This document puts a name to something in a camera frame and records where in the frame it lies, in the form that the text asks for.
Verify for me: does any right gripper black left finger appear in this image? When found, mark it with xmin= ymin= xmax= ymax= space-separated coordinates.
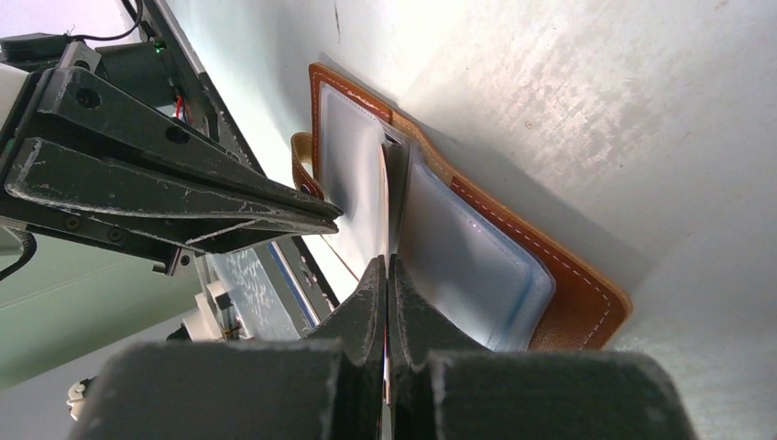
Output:
xmin=70 ymin=257 xmax=387 ymax=439

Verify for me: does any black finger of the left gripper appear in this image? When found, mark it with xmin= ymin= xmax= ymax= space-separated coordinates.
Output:
xmin=1 ymin=200 xmax=337 ymax=275
xmin=3 ymin=67 xmax=340 ymax=220

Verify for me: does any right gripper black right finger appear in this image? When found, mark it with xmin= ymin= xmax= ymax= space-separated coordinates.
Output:
xmin=388 ymin=257 xmax=696 ymax=439

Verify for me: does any brown leather card holder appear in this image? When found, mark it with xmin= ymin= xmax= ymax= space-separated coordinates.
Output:
xmin=290 ymin=63 xmax=633 ymax=351

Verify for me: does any gold black-striped credit card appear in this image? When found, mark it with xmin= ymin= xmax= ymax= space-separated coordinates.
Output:
xmin=378 ymin=144 xmax=391 ymax=255

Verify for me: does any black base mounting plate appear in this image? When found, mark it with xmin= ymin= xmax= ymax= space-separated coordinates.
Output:
xmin=141 ymin=1 xmax=338 ymax=325

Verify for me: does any grey cable duct rail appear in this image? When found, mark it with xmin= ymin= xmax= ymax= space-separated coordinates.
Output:
xmin=205 ymin=243 xmax=321 ymax=341

